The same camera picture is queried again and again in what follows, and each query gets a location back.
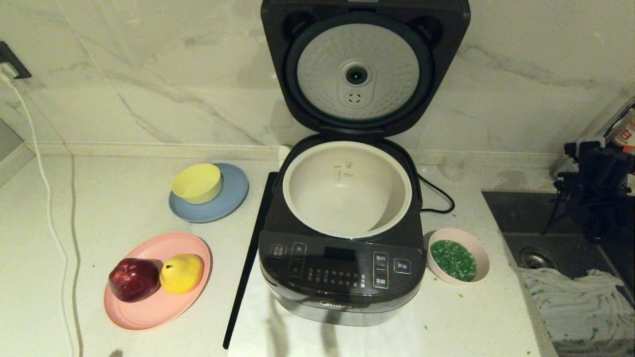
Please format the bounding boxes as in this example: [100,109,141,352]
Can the black rice cooker lid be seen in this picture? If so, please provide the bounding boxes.
[260,0,471,139]

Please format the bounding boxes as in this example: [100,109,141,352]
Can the pink bowl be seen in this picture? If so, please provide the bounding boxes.
[427,228,491,286]

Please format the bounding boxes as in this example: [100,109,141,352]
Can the white inner pot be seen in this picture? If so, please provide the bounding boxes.
[282,141,413,240]

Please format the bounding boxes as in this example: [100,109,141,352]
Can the black rice cooker body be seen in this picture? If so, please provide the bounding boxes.
[258,134,427,327]

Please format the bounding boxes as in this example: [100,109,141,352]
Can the yellow bowl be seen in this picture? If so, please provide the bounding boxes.
[171,164,223,205]

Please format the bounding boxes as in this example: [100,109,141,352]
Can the orange red bottle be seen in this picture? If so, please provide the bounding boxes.
[613,112,635,154]

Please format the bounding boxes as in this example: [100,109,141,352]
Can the chrome faucet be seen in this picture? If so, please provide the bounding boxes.
[550,97,635,184]

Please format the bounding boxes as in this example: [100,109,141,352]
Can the dark steel sink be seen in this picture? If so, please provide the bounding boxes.
[481,191,635,357]

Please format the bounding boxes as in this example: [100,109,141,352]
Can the grey rag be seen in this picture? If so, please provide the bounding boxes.
[518,268,635,355]

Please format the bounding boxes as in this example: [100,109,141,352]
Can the green chopped bits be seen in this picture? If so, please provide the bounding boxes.
[430,240,477,282]

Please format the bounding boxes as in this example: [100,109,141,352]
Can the blue plate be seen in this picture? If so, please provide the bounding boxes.
[168,163,249,224]

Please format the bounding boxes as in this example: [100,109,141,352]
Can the yellow pear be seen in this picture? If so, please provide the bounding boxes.
[159,253,204,295]

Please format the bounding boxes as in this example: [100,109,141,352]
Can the pink plate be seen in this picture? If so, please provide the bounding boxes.
[104,232,212,330]

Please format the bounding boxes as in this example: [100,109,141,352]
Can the red apple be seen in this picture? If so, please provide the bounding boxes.
[109,258,161,303]

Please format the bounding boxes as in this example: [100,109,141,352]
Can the black cooker power cord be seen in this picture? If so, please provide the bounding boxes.
[417,174,455,215]

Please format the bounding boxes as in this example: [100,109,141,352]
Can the white power cable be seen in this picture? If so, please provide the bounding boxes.
[7,82,76,357]

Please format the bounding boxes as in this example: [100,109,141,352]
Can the black wall socket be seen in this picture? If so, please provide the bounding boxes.
[0,41,31,80]

